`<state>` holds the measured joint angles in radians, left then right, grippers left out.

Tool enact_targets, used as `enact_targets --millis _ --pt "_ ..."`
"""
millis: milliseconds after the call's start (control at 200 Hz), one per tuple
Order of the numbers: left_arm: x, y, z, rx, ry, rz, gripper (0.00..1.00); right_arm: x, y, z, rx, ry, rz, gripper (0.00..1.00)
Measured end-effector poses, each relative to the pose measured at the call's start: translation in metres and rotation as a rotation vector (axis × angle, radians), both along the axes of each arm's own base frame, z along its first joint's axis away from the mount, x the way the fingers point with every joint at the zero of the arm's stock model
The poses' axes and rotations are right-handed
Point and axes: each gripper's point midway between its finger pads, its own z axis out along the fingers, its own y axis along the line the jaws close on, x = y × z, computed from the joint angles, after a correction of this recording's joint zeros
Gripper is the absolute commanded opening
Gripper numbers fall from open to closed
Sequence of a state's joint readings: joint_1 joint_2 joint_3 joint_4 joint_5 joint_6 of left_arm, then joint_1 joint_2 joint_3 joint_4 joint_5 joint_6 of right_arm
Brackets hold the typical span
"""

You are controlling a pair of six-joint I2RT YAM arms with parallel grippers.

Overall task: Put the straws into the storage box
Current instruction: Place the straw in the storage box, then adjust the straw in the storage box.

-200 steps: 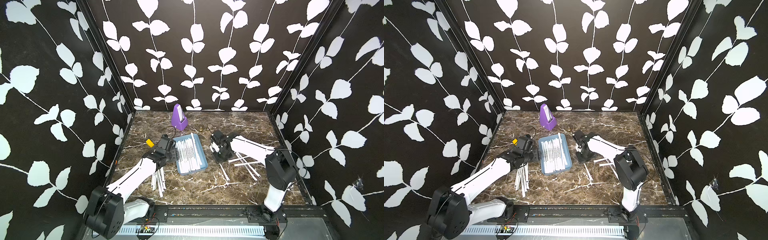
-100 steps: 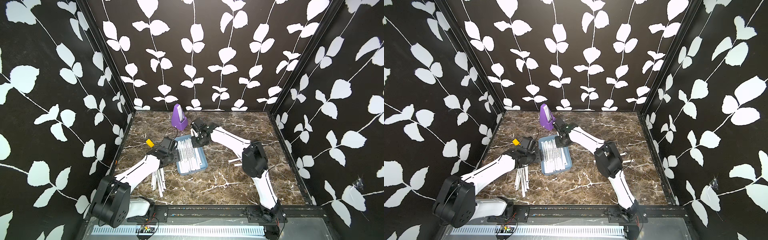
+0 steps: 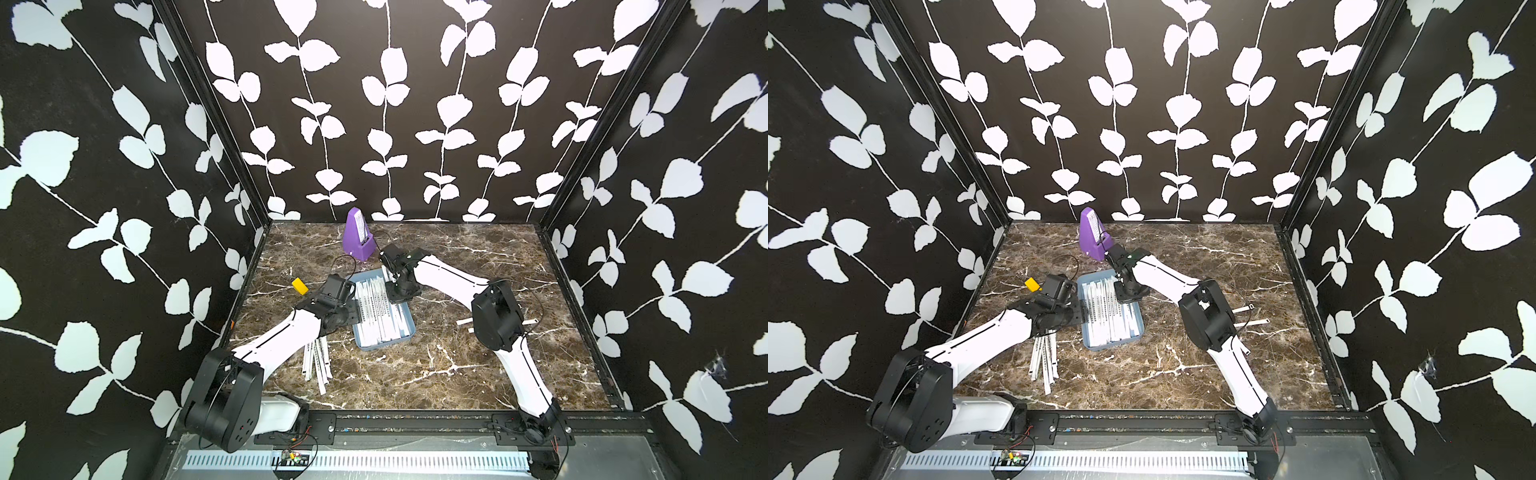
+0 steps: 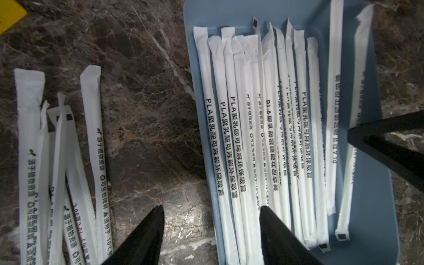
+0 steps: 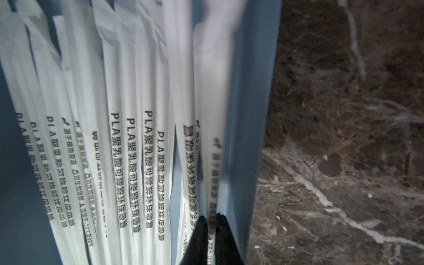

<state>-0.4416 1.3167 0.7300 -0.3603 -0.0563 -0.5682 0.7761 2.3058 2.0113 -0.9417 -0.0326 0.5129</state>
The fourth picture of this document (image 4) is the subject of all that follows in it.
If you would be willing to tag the yellow block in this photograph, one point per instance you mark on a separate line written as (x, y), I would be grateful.
(10, 13)

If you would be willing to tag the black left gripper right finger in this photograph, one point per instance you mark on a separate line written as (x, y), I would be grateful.
(279, 245)

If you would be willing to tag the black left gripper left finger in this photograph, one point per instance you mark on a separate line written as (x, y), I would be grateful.
(143, 245)

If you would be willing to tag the blue plastic storage box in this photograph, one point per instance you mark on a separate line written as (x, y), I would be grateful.
(374, 237)

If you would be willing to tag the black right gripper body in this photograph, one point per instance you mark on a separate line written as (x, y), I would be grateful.
(407, 163)

